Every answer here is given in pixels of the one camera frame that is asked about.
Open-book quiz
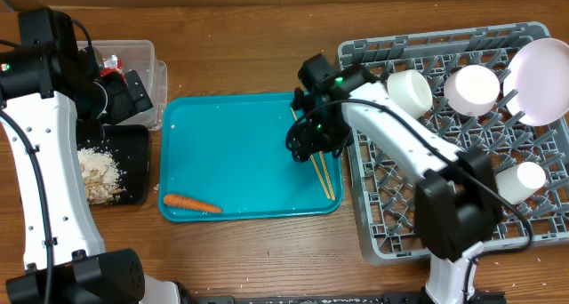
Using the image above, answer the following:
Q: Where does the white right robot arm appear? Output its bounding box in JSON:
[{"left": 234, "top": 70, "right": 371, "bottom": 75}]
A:
[{"left": 285, "top": 53, "right": 533, "bottom": 303}]

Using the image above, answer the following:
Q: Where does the white cup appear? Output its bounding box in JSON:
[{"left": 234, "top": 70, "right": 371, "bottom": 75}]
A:
[{"left": 495, "top": 162, "right": 546, "bottom": 204}]

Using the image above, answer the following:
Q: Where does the grey dishwasher rack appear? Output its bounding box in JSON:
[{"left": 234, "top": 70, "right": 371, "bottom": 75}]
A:
[{"left": 337, "top": 21, "right": 568, "bottom": 266}]

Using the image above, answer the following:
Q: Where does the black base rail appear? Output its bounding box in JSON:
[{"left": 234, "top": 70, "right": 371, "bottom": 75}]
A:
[{"left": 190, "top": 290, "right": 508, "bottom": 304}]

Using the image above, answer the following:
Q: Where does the clear plastic bin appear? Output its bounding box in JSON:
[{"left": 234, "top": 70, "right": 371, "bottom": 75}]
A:
[{"left": 92, "top": 40, "right": 168, "bottom": 131}]

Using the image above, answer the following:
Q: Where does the black plastic tray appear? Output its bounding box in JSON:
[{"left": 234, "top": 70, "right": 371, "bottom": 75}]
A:
[{"left": 77, "top": 125, "right": 150, "bottom": 205}]

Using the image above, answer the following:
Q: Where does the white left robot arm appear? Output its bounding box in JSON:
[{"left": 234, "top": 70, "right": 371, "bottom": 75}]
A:
[{"left": 1, "top": 7, "right": 192, "bottom": 303}]

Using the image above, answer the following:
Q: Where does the teal plastic tray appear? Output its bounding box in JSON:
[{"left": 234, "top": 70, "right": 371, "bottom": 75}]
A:
[{"left": 158, "top": 92, "right": 343, "bottom": 222}]

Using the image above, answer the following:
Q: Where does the wooden chopstick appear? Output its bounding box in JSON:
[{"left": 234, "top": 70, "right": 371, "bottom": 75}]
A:
[
  {"left": 319, "top": 152, "right": 336, "bottom": 201},
  {"left": 291, "top": 108, "right": 332, "bottom": 200}
]

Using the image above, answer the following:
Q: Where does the orange carrot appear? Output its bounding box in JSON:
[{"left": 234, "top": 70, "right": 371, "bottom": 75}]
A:
[{"left": 164, "top": 194, "right": 222, "bottom": 213}]

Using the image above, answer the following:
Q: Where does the pile of rice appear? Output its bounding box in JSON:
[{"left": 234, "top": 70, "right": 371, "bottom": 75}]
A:
[{"left": 77, "top": 148, "right": 123, "bottom": 205}]

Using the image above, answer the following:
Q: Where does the white bowl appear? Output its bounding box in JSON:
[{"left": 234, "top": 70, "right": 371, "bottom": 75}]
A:
[{"left": 387, "top": 69, "right": 433, "bottom": 119}]

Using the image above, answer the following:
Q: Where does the red snack wrapper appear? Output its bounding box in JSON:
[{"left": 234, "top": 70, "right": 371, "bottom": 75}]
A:
[{"left": 100, "top": 54, "right": 123, "bottom": 76}]

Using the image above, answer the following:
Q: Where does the pink bowl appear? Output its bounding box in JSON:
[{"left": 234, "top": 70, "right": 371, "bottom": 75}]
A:
[{"left": 444, "top": 65, "right": 501, "bottom": 116}]

